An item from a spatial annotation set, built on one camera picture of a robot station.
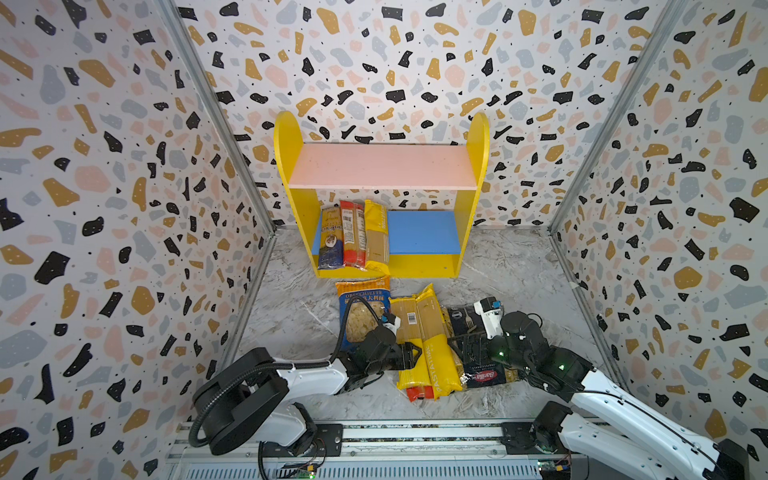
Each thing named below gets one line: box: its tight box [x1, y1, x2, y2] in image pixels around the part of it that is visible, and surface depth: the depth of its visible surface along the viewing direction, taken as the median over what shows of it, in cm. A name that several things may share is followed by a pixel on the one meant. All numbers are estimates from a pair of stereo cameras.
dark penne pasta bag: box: [448, 304, 520, 389], surface depth 82 cm
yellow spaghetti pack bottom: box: [390, 295, 435, 402], surface depth 85 cm
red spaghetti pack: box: [340, 200, 367, 269], surface depth 97 cm
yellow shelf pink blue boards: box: [275, 110, 490, 278], surface depth 99 cm
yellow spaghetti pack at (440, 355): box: [416, 283, 463, 399], surface depth 85 cm
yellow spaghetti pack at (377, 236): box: [364, 199, 391, 275], surface depth 97 cm
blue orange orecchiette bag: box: [335, 275, 391, 352], surface depth 97 cm
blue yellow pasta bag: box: [318, 206, 344, 269], surface depth 97 cm
